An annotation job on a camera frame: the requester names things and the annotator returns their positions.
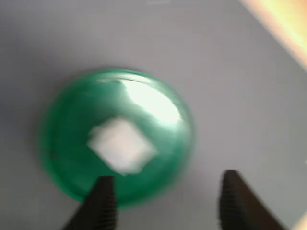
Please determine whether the small white plastic terminal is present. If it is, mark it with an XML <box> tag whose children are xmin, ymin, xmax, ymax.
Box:
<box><xmin>86</xmin><ymin>117</ymin><xmax>158</xmax><ymax>177</ymax></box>

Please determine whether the round green lid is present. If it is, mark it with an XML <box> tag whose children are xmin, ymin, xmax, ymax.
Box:
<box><xmin>38</xmin><ymin>68</ymin><xmax>195</xmax><ymax>209</ymax></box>

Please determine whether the dark grey mat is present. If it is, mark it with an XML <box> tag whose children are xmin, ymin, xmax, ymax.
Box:
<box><xmin>0</xmin><ymin>0</ymin><xmax>307</xmax><ymax>230</ymax></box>

